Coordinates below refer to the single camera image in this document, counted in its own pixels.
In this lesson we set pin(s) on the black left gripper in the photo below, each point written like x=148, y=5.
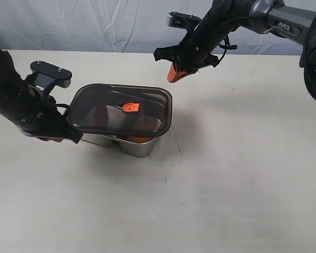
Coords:
x=34, y=113

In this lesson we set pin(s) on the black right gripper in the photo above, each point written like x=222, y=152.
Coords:
x=194, y=51

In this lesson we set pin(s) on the dark transparent lunch box lid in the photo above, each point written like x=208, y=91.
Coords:
x=126, y=104

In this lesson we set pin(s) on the yellow toy cheese wedge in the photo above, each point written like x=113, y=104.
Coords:
x=146, y=125

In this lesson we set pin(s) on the red toy sausage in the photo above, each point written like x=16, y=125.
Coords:
x=100, y=119

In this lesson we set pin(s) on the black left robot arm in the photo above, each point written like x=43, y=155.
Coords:
x=7, y=72

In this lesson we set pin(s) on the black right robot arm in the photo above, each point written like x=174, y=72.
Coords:
x=295, y=24

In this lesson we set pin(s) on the stainless steel lunch box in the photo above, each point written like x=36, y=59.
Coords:
x=127, y=147

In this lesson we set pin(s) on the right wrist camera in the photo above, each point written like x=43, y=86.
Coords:
x=183, y=21

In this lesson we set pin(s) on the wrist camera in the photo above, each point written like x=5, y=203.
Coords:
x=183, y=21
x=46, y=76

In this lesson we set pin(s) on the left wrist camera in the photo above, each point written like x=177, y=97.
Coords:
x=46, y=76

